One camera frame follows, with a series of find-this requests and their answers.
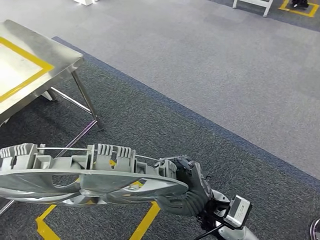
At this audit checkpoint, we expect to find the steel workbench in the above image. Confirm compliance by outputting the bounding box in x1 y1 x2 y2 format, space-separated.
0 19 106 217

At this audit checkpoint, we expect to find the black floor object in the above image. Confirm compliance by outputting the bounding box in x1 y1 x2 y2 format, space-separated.
291 0 309 9

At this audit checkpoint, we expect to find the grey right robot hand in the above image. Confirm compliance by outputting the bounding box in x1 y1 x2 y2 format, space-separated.
155 155 214 218

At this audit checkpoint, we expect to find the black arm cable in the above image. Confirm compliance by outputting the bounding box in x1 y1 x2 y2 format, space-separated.
193 223 226 240

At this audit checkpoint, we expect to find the chrome round stand base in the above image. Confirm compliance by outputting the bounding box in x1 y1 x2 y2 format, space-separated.
309 217 320 240

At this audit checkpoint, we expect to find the white floor object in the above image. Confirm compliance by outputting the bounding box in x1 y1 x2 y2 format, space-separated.
72 0 100 7

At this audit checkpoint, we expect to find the silver plastic wheel cover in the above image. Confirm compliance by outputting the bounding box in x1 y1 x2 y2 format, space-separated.
0 142 189 207

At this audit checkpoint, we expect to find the white bench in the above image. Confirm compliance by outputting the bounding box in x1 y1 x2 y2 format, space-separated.
232 0 274 18

